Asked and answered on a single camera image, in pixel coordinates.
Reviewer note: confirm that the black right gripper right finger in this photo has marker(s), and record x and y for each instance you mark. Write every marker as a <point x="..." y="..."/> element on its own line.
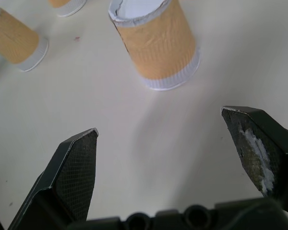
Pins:
<point x="256" y="143"/>

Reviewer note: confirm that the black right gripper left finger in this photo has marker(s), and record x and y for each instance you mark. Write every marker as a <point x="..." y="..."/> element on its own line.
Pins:
<point x="72" y="172"/>

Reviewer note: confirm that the orange ribbed paper cup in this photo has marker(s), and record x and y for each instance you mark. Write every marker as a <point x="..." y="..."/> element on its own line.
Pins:
<point x="67" y="6"/>
<point x="156" y="45"/>
<point x="13" y="44"/>

